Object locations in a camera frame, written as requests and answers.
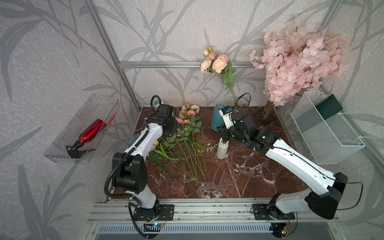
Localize cream peach rose stem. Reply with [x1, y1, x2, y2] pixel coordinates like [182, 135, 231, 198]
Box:
[200, 55, 237, 99]

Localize pink white rose stem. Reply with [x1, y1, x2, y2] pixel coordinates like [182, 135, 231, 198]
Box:
[203, 46, 229, 63]

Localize pink peach rose stem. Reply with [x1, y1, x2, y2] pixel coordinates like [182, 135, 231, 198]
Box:
[174, 117, 207, 197]

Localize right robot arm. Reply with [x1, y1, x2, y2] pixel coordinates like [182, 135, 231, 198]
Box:
[217, 106, 349, 220]

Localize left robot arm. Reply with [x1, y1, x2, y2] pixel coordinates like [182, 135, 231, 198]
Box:
[104, 95, 180, 210]

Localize white ribbed vase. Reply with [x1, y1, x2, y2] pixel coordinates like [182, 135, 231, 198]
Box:
[217, 138, 229, 160]

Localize teal ceramic vase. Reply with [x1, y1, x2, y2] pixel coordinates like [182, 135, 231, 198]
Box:
[211, 104, 225, 132]

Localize clear glass vase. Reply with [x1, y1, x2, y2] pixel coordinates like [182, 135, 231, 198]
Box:
[234, 97, 250, 113]

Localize small white yellow flowers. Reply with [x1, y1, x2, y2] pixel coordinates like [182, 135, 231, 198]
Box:
[206, 146, 215, 152]

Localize pink rose bunch with leaves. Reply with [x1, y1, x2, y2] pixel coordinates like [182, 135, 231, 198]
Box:
[176, 102, 207, 181]

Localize pink cherry blossom tree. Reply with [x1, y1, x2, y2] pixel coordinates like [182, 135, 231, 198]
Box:
[250, 16, 350, 126]

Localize dark green card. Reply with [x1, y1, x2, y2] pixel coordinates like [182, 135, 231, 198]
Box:
[316, 95, 343, 120]

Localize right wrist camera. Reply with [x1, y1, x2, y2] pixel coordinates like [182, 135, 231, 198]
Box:
[219, 106, 234, 129]

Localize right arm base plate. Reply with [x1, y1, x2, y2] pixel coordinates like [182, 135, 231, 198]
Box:
[250, 204, 296, 221]

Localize white wire mesh basket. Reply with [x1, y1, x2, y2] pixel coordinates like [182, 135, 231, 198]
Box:
[291, 92, 366, 165]

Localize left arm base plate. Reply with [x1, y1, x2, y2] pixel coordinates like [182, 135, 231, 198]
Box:
[134, 204, 175, 221]

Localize aluminium front rail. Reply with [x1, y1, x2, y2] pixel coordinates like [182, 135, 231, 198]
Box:
[87, 198, 328, 224]

